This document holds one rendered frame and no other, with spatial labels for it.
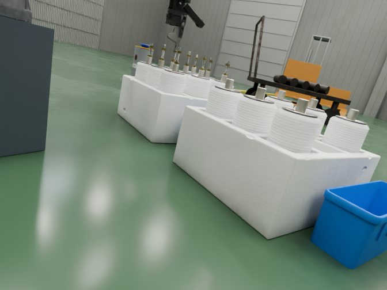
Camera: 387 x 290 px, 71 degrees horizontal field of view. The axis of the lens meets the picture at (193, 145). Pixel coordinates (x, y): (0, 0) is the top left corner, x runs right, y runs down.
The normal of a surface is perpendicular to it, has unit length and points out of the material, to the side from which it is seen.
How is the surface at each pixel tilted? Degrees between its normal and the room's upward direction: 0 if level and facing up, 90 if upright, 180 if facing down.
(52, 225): 0
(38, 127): 90
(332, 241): 92
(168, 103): 90
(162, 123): 90
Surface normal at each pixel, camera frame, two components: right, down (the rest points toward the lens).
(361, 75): -0.52, 0.13
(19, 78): 0.82, 0.34
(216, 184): -0.81, -0.01
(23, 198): 0.22, -0.93
